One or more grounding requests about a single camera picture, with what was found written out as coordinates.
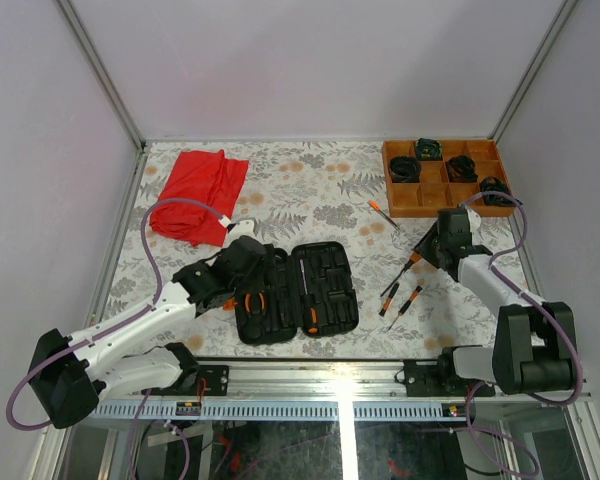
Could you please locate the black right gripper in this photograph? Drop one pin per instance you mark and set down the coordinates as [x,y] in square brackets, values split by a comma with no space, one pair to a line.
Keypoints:
[423,247]

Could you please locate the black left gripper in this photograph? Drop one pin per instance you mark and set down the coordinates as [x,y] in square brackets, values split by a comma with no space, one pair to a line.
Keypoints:
[265,274]

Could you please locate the black orange stubby screwdriver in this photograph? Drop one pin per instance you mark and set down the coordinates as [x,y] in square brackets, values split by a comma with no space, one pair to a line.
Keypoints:
[413,259]

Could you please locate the orange black pliers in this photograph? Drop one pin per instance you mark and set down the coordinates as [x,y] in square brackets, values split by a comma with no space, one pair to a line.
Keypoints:
[255,304]

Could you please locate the black plastic tool case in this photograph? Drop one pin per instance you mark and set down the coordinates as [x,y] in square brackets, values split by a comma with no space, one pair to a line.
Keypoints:
[330,286]

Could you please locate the large black handled screwdriver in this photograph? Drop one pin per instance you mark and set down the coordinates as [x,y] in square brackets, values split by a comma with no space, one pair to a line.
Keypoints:
[313,329]

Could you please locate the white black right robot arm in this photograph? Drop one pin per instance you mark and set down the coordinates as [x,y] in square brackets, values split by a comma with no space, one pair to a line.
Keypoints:
[534,350]

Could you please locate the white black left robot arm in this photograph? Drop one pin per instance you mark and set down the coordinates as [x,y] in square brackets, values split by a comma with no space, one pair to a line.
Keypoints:
[71,375]

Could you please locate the small orange black screwdriver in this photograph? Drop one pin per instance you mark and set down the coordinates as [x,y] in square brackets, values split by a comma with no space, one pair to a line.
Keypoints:
[403,309]

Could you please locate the small orange tipped precision screwdriver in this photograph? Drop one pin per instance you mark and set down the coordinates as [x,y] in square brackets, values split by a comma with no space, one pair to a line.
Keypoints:
[385,216]

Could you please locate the orange compartment tray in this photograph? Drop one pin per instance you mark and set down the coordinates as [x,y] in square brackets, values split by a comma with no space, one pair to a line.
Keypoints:
[438,186]

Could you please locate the red folded cloth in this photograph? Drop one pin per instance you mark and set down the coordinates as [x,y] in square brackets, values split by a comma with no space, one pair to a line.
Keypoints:
[201,187]

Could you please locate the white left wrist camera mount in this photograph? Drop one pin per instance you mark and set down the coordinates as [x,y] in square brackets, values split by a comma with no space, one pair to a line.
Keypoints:
[244,227]

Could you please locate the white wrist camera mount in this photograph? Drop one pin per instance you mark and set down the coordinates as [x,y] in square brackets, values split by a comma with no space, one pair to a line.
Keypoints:
[244,227]
[475,221]

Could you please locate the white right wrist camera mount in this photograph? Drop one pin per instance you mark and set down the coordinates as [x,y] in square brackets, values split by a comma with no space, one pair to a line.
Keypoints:
[475,221]

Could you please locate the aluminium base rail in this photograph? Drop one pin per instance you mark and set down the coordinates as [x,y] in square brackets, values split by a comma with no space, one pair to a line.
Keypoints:
[406,389]

